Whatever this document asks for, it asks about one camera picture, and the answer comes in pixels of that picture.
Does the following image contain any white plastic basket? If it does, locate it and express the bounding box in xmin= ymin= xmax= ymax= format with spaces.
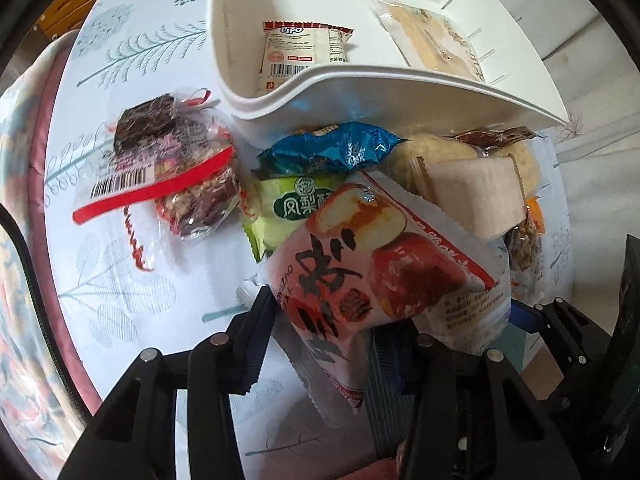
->
xmin=206 ymin=0 xmax=576 ymax=136

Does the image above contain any brown snowflake snack packet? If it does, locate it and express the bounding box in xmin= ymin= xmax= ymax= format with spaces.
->
xmin=452 ymin=127 xmax=541 ymax=148

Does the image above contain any walnut date snack packet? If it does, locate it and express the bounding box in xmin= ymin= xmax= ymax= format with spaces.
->
xmin=505 ymin=220 xmax=546 ymax=271

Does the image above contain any beige pastry packet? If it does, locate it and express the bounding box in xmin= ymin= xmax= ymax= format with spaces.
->
xmin=367 ymin=0 xmax=493 ymax=83

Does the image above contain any clear bag of walnut dates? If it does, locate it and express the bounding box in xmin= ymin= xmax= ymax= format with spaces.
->
xmin=72 ymin=87 xmax=246 ymax=273

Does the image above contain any orange snack packet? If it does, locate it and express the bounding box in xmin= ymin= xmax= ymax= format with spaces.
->
xmin=522 ymin=197 xmax=546 ymax=231

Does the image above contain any green snack packet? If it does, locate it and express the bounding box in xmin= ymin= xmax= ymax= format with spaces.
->
xmin=242 ymin=172 xmax=351 ymax=263

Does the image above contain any floral quilt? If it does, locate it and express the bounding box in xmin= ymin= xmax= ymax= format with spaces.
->
xmin=0 ymin=30 xmax=101 ymax=480

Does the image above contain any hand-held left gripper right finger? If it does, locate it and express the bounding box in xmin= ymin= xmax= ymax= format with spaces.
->
xmin=370 ymin=322 xmax=586 ymax=480

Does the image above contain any leaf print tablecloth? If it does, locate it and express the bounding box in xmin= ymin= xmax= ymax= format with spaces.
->
xmin=42 ymin=0 xmax=640 ymax=480

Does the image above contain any red white label snack packet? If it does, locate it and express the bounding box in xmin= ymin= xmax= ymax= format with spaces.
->
xmin=257 ymin=20 xmax=356 ymax=98

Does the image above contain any blue snack packet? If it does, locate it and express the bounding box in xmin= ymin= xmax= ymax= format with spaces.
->
xmin=255 ymin=122 xmax=406 ymax=176

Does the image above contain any puffed rice cake packet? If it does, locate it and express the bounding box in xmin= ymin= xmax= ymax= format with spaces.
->
xmin=515 ymin=142 xmax=543 ymax=201
xmin=387 ymin=132 xmax=481 ymax=196

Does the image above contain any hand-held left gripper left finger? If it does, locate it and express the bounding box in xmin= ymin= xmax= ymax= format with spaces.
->
xmin=65 ymin=285 xmax=281 ymax=480

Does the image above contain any white apple print snack packet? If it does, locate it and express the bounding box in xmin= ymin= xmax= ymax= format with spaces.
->
xmin=237 ymin=170 xmax=511 ymax=416

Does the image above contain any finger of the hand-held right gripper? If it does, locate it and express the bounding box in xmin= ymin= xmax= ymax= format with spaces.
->
xmin=509 ymin=297 xmax=616 ymax=376

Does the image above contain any beige cake block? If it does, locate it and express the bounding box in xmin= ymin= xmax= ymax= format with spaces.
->
xmin=422 ymin=155 xmax=523 ymax=238

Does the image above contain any wooden drawer cabinet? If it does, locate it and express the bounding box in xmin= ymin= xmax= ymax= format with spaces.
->
xmin=42 ymin=0 xmax=98 ymax=38

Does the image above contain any white leaf print cloth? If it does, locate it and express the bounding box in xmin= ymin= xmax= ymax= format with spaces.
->
xmin=500 ymin=0 xmax=640 ymax=146

